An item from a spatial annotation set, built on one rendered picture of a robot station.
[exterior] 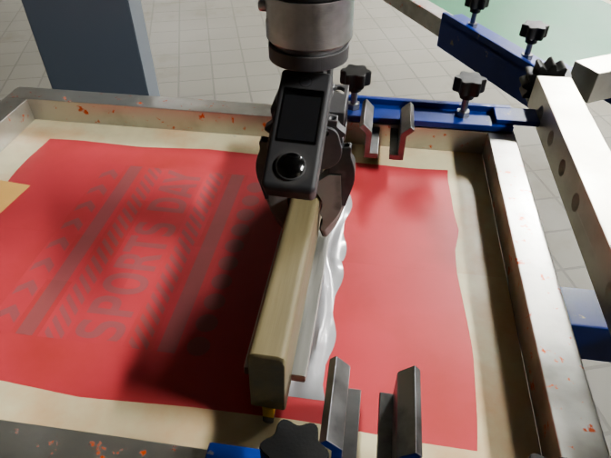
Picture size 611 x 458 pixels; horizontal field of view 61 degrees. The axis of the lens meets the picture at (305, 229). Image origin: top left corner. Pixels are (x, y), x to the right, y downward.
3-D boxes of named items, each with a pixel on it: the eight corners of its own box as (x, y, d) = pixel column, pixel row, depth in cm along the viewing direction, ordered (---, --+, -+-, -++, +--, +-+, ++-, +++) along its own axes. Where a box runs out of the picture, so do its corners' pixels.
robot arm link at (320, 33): (351, 6, 40) (246, 1, 40) (348, 64, 43) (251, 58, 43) (357, -22, 45) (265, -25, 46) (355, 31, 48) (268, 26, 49)
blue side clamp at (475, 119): (305, 147, 81) (305, 106, 76) (309, 131, 85) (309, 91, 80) (503, 163, 78) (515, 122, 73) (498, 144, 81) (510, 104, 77)
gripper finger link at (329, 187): (353, 208, 61) (345, 140, 55) (349, 242, 57) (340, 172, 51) (326, 209, 62) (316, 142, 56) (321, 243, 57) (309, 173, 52)
